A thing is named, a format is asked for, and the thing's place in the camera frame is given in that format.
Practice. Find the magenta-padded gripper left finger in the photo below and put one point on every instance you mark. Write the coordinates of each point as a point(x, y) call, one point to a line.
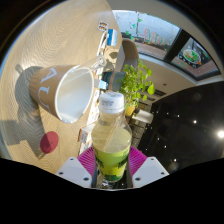
point(75, 169)

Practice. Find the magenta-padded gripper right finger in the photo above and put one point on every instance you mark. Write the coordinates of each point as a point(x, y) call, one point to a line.
point(150, 169)

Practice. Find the clear green-labelled drink bottle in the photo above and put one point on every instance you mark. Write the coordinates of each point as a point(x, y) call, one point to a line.
point(111, 140)

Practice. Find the flat round red coaster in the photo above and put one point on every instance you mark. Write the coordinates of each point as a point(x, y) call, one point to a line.
point(49, 142)

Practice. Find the long white cardboard box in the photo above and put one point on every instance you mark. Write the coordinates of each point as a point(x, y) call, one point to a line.
point(85, 133)

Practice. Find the group of ceiling lights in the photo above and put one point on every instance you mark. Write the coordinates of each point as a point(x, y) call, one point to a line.
point(220, 134)

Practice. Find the brown paper cup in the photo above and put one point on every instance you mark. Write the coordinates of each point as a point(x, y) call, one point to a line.
point(45, 88)

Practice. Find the green potted plant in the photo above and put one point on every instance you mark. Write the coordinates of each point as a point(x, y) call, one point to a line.
point(135, 81)

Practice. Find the light blue tissue pack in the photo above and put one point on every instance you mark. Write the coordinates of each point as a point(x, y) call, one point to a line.
point(103, 84)

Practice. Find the grey curved sofa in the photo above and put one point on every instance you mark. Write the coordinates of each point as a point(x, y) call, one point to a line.
point(130, 53)

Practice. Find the round food window poster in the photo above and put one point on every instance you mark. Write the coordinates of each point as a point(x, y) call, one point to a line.
point(191, 56)

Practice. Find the small blue white box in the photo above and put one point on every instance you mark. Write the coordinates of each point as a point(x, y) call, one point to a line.
point(112, 37)

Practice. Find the small blister pack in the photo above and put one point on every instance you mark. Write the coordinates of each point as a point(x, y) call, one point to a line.
point(103, 25)

